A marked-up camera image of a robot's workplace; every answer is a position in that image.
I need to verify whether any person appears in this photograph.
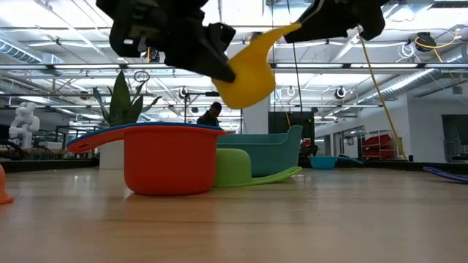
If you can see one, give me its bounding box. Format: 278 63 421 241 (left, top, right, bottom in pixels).
196 102 223 128

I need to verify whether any yellow measuring cup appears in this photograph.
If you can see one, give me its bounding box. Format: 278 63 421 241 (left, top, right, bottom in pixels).
211 22 303 110

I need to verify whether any green measuring cup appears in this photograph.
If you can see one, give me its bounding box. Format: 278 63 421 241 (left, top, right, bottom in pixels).
212 148 303 188

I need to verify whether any black ceiling cable reel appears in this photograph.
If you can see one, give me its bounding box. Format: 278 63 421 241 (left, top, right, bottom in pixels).
146 46 161 63
415 31 438 53

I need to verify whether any black screen panel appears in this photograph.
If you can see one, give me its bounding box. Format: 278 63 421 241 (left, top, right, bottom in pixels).
268 111 315 169

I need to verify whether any large red measuring cup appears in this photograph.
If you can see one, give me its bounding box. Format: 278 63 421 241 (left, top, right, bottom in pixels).
67 123 227 196

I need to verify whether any red storage bin rack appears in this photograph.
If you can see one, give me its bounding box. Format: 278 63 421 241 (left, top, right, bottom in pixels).
361 133 403 161

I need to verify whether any teal plastic basket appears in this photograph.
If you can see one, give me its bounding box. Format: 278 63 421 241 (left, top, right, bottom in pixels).
216 124 303 178

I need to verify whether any light blue measuring cup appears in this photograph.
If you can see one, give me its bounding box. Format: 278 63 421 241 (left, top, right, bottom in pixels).
309 156 364 171

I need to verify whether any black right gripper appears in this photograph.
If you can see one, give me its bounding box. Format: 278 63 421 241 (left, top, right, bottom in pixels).
284 0 390 44

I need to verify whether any black aluminium rig frame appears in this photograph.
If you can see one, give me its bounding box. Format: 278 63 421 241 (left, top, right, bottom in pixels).
0 159 468 175

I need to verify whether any black hanging cable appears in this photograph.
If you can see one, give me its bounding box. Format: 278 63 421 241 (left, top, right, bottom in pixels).
291 42 303 113

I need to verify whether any yellow hanging cable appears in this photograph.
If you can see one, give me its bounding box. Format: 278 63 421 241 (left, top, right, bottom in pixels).
356 25 409 161

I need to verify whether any white building column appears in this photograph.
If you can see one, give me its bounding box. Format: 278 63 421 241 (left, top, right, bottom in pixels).
242 104 271 134

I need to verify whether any small orange measuring cup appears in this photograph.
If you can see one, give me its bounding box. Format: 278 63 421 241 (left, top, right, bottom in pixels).
0 164 15 205

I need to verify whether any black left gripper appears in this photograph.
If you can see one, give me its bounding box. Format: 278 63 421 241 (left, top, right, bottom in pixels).
95 0 237 83

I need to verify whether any large blue measuring cup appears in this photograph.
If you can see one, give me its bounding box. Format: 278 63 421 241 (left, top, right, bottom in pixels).
67 121 224 147

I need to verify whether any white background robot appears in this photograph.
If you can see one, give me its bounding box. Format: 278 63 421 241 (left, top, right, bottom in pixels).
8 102 40 150

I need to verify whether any green snake plant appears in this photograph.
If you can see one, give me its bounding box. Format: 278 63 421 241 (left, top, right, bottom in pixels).
92 70 163 129

